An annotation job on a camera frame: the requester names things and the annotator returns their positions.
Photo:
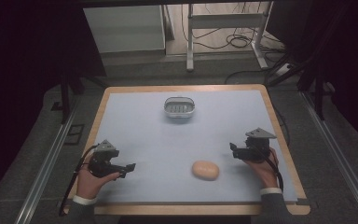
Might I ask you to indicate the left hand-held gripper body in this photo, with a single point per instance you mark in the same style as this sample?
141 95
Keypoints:
104 158

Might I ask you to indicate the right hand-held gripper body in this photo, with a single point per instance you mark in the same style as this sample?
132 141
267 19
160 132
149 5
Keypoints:
256 146

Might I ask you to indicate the grey metal basket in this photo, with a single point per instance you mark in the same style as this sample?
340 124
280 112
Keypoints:
179 107

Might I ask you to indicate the person's left hand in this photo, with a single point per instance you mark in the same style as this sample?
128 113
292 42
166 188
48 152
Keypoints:
88 183

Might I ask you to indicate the person's right hand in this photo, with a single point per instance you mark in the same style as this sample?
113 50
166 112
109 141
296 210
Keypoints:
265 174

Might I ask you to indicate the light blue table mat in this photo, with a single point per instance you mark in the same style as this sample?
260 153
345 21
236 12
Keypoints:
167 140

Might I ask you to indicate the black stand leg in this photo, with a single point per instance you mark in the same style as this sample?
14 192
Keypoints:
66 99
318 93

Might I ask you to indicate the white power strip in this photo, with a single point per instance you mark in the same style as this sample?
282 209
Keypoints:
283 69

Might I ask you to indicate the white metal stand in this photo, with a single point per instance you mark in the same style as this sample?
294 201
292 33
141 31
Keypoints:
227 21

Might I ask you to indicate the white cabinet panel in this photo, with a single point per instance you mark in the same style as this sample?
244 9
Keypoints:
124 29

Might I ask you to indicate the black floor frame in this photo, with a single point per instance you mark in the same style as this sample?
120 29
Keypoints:
74 134

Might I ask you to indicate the aluminium floor rail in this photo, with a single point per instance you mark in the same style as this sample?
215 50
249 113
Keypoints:
43 171
341 155

